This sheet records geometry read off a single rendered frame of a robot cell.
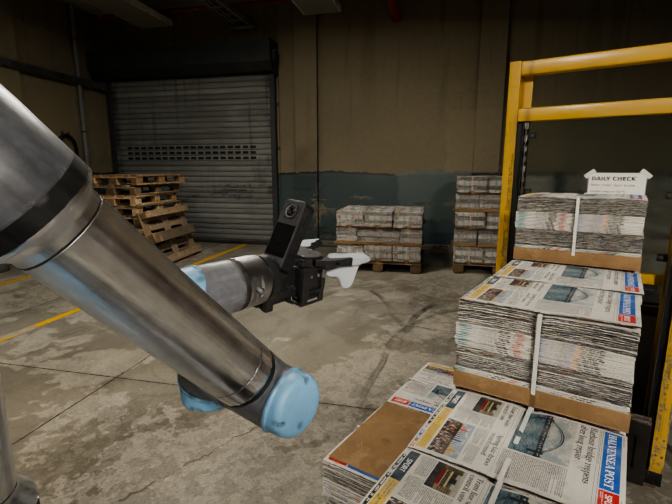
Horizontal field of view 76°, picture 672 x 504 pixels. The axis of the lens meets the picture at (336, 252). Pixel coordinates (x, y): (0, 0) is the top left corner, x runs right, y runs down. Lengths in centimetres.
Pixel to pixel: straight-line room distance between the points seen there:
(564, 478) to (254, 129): 762
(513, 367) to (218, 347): 83
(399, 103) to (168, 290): 730
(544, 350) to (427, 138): 658
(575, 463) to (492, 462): 16
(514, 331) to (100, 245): 93
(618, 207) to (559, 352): 66
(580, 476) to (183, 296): 80
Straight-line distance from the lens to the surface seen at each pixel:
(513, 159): 219
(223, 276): 58
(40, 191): 33
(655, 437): 242
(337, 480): 131
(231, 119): 833
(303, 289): 69
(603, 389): 112
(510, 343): 111
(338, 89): 780
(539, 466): 99
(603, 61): 220
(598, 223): 162
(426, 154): 750
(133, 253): 37
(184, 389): 63
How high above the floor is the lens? 138
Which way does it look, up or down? 11 degrees down
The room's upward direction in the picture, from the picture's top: straight up
